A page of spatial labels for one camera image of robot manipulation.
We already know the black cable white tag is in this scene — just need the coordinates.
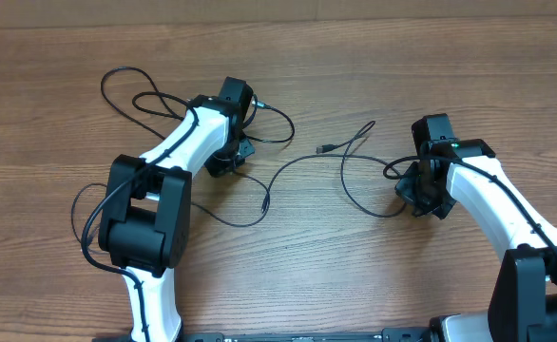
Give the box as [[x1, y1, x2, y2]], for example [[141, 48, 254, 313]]
[[69, 153, 401, 256]]

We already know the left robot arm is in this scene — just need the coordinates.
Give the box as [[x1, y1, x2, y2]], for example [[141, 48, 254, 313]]
[[88, 77, 255, 341]]

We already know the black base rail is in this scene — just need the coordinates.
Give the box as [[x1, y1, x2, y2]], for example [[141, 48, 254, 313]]
[[176, 318, 445, 342]]

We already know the black cable silver plug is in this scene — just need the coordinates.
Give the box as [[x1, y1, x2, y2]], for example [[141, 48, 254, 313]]
[[100, 65, 297, 146]]

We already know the black usb cable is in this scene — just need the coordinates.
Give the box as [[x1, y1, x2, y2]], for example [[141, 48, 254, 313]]
[[315, 120, 408, 219]]

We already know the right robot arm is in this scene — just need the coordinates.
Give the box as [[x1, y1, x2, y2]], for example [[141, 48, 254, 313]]
[[395, 114, 557, 341]]

